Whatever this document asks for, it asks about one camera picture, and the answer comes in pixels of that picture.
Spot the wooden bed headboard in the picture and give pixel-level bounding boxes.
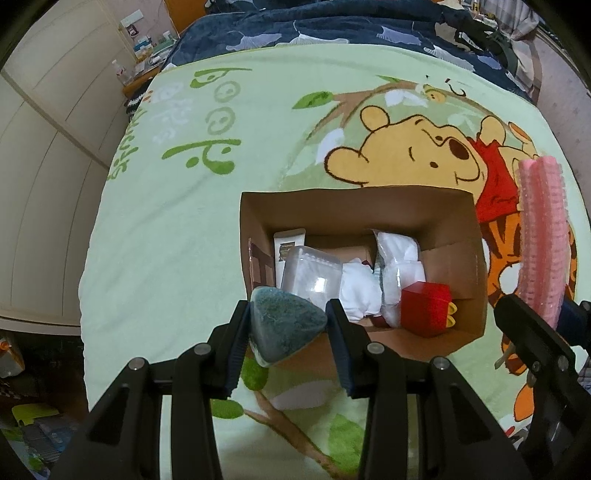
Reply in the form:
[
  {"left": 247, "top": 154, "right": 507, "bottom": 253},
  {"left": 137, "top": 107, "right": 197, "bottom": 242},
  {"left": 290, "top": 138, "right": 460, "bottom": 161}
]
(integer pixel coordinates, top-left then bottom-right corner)
[{"left": 165, "top": 0, "right": 208, "bottom": 38}]

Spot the navy leaf-print quilt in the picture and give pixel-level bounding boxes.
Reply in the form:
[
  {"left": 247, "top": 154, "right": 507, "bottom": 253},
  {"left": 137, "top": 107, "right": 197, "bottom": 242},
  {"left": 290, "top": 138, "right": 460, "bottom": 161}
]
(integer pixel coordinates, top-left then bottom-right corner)
[{"left": 164, "top": 0, "right": 532, "bottom": 100}]

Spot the plaid bed sheet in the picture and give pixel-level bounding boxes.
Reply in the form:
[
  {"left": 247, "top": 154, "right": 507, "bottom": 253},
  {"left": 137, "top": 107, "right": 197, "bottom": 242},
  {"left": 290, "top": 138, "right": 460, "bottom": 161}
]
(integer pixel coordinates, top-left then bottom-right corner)
[{"left": 512, "top": 39, "right": 546, "bottom": 104}]

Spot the green plastic sheet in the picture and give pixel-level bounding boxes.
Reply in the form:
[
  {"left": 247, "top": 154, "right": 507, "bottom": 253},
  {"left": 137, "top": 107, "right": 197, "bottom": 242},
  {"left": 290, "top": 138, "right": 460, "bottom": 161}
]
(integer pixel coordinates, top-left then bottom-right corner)
[{"left": 11, "top": 402, "right": 61, "bottom": 425}]

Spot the dark clothes pile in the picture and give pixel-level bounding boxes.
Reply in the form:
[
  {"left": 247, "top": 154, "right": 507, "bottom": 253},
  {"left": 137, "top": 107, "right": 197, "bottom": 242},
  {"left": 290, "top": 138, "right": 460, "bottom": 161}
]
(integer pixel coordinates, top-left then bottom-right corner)
[{"left": 455, "top": 18, "right": 520, "bottom": 70}]

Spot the orange and white packet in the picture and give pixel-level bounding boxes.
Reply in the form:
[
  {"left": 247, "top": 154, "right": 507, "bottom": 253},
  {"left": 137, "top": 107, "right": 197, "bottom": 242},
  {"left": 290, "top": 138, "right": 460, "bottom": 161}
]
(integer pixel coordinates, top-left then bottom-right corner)
[{"left": 0, "top": 339, "right": 26, "bottom": 379}]

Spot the brown cardboard box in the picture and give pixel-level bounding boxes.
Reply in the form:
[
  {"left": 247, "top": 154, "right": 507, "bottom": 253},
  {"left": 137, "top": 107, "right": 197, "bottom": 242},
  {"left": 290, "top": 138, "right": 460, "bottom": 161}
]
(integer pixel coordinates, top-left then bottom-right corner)
[{"left": 240, "top": 187, "right": 489, "bottom": 386}]

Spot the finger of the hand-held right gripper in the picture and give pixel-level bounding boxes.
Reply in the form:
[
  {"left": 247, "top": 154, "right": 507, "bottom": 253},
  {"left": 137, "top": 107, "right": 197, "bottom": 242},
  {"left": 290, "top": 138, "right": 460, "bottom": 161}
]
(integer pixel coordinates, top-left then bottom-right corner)
[
  {"left": 493, "top": 294, "right": 591, "bottom": 464},
  {"left": 560, "top": 300, "right": 591, "bottom": 344}
]

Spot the patterned curtain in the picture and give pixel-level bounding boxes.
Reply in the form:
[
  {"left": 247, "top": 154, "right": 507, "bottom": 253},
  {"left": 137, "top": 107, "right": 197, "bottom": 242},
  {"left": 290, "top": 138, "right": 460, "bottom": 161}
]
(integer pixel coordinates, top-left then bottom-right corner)
[{"left": 485, "top": 0, "right": 546, "bottom": 42}]

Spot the green cartoon printed blanket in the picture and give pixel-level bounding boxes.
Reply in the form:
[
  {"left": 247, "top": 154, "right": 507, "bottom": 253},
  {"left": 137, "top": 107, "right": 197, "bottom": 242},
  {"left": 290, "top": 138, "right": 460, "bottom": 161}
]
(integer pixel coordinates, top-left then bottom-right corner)
[{"left": 78, "top": 44, "right": 591, "bottom": 480}]

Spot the wooden bedside table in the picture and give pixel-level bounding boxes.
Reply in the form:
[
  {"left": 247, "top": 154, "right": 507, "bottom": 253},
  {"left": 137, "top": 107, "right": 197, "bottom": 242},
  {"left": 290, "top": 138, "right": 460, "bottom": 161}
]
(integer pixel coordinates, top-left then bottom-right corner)
[{"left": 122, "top": 28, "right": 181, "bottom": 97}]

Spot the zip bag of cotton pads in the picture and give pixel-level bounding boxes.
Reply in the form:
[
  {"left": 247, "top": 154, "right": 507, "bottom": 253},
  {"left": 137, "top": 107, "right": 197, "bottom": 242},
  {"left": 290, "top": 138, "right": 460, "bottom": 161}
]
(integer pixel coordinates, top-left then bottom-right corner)
[{"left": 373, "top": 228, "right": 428, "bottom": 328}]

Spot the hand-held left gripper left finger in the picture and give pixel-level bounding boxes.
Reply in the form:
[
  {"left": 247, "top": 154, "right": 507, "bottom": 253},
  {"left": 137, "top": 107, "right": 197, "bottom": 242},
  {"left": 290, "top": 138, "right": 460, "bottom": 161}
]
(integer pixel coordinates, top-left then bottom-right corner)
[{"left": 51, "top": 300, "right": 252, "bottom": 480}]

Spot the pink ribbed tube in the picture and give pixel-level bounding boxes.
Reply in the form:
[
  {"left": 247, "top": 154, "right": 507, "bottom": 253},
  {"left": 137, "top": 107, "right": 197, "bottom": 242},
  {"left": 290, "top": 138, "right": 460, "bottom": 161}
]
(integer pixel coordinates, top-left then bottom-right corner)
[{"left": 517, "top": 156, "right": 570, "bottom": 326}]

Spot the white wardrobe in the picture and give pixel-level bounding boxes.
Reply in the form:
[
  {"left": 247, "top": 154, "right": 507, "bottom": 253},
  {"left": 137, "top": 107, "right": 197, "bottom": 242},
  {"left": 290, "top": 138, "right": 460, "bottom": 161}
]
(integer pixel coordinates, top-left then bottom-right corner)
[{"left": 0, "top": 0, "right": 181, "bottom": 335}]

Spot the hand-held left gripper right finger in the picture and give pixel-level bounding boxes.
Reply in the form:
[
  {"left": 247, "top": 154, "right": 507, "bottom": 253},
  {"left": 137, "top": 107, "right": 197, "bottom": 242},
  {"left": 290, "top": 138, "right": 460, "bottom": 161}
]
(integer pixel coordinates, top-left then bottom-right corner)
[{"left": 325, "top": 299, "right": 532, "bottom": 480}]

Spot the white drawstring pouch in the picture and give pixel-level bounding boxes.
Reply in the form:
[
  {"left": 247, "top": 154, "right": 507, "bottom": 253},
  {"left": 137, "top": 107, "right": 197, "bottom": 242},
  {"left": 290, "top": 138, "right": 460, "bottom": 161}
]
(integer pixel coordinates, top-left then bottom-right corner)
[{"left": 339, "top": 258, "right": 384, "bottom": 321}]

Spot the red fries-shaped box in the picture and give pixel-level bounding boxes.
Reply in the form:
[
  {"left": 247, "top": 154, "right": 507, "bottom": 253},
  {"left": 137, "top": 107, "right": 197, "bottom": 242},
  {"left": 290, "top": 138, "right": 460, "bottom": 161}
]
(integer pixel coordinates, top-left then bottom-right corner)
[{"left": 400, "top": 281, "right": 460, "bottom": 337}]

